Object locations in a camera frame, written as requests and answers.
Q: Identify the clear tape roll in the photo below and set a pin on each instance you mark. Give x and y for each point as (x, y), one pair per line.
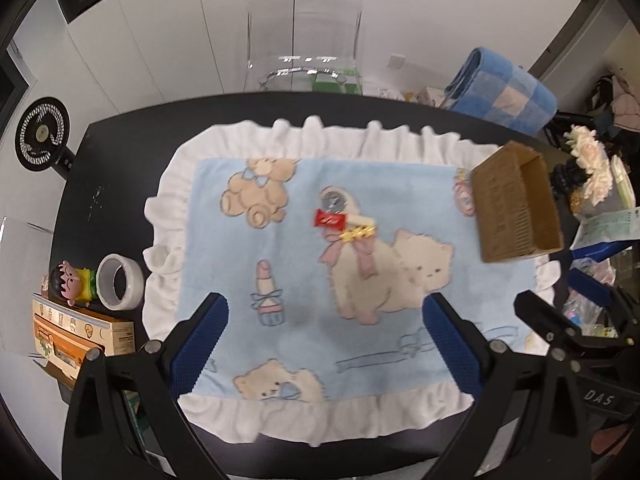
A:
(135, 290)

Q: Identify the black ribbed vase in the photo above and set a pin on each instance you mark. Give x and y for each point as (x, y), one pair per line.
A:
(567, 177)

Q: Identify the blue checkered folded blanket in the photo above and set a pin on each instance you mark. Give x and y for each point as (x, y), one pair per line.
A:
(500, 90)

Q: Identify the clear plastic chair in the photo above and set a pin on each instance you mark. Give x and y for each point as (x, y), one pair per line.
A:
(300, 20)

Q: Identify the white wall socket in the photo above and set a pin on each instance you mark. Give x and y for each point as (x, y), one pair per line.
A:
(395, 61)

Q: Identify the green box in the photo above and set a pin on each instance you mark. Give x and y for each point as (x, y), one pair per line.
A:
(335, 85)

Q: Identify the cartoon doll figurine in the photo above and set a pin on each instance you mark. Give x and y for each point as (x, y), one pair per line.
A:
(67, 280)

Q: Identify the white green tube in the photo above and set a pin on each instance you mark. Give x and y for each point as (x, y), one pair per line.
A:
(622, 180)

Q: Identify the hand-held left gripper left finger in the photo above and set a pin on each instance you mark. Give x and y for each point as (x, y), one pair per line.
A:
(197, 345)

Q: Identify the black desk fan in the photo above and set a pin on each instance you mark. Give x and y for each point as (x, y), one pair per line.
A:
(37, 135)

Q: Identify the brown cardboard box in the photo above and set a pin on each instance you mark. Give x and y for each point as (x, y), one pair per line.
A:
(500, 210)

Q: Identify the blue printed blanket white ruffle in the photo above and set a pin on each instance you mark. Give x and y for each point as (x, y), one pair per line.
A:
(300, 265)

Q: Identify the round metal knob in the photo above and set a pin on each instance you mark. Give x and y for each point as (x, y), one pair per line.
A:
(334, 201)

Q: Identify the orange white carton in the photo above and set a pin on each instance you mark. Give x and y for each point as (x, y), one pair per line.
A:
(75, 335)

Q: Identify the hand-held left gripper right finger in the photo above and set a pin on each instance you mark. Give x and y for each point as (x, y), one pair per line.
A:
(452, 345)

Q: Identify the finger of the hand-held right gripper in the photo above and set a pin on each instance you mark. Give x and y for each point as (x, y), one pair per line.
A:
(542, 315)
(600, 292)

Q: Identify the pink clothing pile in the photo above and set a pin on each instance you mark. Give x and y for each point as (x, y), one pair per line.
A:
(627, 105)

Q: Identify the red candy wrapper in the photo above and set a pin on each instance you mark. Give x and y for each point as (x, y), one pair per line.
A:
(328, 218)

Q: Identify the cream artificial flowers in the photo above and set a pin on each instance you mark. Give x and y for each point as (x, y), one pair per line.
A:
(585, 145)

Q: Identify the yellow star hair clip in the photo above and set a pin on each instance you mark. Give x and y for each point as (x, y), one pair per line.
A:
(357, 234)

